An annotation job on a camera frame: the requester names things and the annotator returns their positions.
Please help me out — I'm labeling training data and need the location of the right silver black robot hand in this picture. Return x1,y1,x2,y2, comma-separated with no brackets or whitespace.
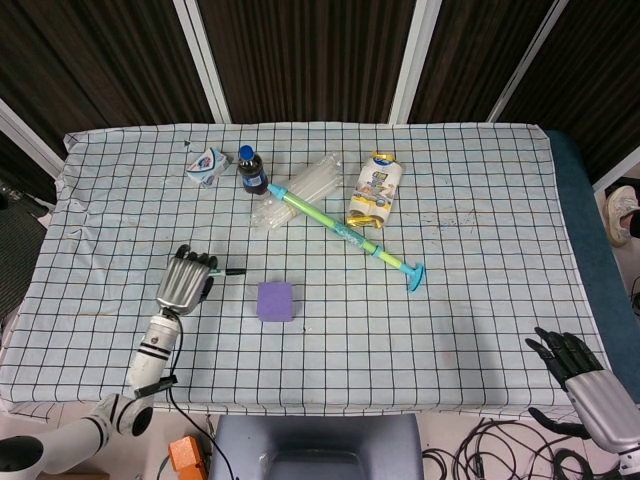
524,326,640,457

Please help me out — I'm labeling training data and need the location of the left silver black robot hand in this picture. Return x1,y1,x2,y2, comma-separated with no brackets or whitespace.
155,243,220,316

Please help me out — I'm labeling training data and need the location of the purple foam cube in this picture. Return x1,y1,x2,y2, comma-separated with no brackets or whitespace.
256,280,296,325

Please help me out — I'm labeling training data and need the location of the grey robot base cover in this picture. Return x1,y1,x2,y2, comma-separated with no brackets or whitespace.
207,412,425,480

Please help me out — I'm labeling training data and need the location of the blue white tissue pack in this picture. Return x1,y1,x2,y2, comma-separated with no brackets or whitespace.
186,145,235,189

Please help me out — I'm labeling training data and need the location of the teal padded table edge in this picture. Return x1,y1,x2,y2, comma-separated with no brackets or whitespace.
543,129,640,405

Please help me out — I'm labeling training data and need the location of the cola bottle with blue cap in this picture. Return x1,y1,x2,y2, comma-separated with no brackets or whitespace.
236,144,270,196

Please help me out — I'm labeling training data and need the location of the clear air cushion packaging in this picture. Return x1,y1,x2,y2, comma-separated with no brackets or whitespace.
249,153,345,234

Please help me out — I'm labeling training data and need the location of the green blue toy water pump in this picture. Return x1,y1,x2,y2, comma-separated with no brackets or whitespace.
267,183,428,295

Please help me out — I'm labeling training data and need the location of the orange box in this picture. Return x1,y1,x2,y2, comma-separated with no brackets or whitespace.
167,435,209,480

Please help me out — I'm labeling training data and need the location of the white sneaker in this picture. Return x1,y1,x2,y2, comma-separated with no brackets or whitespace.
604,185,640,247

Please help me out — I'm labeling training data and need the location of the blue checked tablecloth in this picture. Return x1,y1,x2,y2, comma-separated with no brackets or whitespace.
0,121,624,419

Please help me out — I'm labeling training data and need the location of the white gold snack bag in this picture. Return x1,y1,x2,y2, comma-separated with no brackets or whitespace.
345,149,404,230

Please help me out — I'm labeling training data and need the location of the dark slatted partition panel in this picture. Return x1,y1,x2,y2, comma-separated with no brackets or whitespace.
497,0,640,184
197,0,416,124
407,0,556,124
0,0,231,166

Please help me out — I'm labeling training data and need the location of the black floor cable bundle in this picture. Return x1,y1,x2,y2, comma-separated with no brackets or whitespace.
422,414,621,480

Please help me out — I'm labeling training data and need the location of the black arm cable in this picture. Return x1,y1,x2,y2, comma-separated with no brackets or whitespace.
167,314,219,454

